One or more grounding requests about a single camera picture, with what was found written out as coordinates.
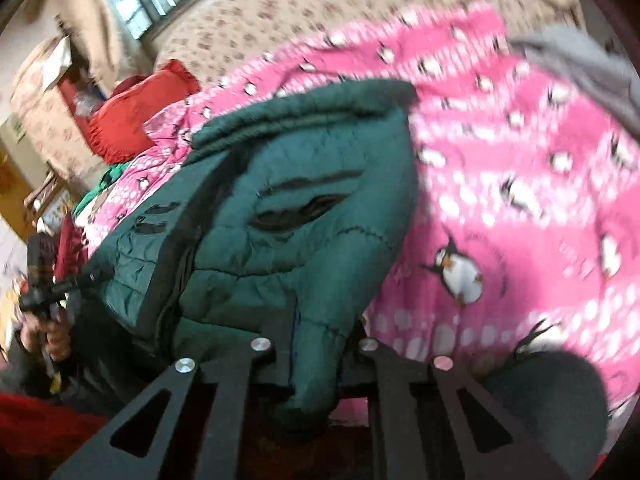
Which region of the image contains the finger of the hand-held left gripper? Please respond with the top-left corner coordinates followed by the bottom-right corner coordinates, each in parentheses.
top-left (52, 270), bottom-right (103, 296)

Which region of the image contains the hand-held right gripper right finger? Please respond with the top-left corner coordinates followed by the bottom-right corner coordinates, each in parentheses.
top-left (357, 340), bottom-right (571, 480)

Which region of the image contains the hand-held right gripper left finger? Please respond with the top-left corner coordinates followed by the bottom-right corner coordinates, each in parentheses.
top-left (50, 290), bottom-right (301, 480)

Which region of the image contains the dark green puffer jacket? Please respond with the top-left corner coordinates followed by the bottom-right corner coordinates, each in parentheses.
top-left (87, 79), bottom-right (421, 431)

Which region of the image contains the person's left hand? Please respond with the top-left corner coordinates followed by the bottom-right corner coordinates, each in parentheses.
top-left (22, 310), bottom-right (72, 362)

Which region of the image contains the wooden furniture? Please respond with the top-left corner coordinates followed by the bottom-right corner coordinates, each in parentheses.
top-left (0, 140), bottom-right (66, 241)

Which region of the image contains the red cloth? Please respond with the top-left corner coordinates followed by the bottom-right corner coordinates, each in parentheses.
top-left (0, 392), bottom-right (108, 480)

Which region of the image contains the floral covered box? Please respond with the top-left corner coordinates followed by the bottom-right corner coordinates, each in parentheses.
top-left (10, 35), bottom-right (108, 181)

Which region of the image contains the dark green cloth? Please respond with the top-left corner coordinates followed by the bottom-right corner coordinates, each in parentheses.
top-left (480, 350), bottom-right (616, 480)

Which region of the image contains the red ruffled pillow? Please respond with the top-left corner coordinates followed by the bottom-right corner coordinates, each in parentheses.
top-left (90, 59), bottom-right (203, 165)

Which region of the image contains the pink penguin print blanket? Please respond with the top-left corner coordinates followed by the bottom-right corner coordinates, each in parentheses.
top-left (75, 0), bottom-right (640, 421)

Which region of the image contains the beige curtain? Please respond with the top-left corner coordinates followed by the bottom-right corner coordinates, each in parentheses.
top-left (65, 0), bottom-right (156, 76)

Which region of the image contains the floral bed sheet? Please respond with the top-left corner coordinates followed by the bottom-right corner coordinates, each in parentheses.
top-left (145, 0), bottom-right (588, 91)

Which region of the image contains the grey garment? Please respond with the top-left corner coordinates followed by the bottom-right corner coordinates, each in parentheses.
top-left (510, 24), bottom-right (640, 136)

